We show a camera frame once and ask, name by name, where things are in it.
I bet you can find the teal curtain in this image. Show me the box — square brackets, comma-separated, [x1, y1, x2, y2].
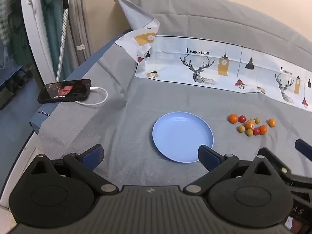
[40, 0, 68, 81]

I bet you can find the grey bed sheet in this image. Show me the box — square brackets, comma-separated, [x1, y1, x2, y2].
[36, 0, 312, 188]

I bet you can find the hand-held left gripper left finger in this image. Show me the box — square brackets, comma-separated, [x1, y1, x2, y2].
[30, 144, 120, 196]

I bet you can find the white bed frame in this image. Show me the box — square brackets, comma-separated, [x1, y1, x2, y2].
[0, 130, 37, 211]

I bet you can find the blue plate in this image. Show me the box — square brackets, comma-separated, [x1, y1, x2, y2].
[152, 112, 214, 164]

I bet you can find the white charging cable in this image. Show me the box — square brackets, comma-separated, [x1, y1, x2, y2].
[74, 86, 108, 107]

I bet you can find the grey curtain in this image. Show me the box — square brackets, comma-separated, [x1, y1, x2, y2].
[67, 0, 92, 66]

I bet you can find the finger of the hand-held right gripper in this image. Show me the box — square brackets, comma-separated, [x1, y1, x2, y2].
[258, 147, 312, 184]
[294, 138, 312, 155]

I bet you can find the black smartphone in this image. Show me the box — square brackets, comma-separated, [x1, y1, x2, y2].
[37, 79, 92, 104]

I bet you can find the white door frame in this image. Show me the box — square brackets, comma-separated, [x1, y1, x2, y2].
[19, 0, 57, 83]

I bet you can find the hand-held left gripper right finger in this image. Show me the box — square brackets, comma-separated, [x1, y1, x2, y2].
[183, 145, 273, 196]

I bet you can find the patterned stand pole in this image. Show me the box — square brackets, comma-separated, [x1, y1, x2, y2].
[56, 0, 70, 82]

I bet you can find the deer print white cloth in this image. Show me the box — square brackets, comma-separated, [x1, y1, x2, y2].
[114, 0, 312, 114]

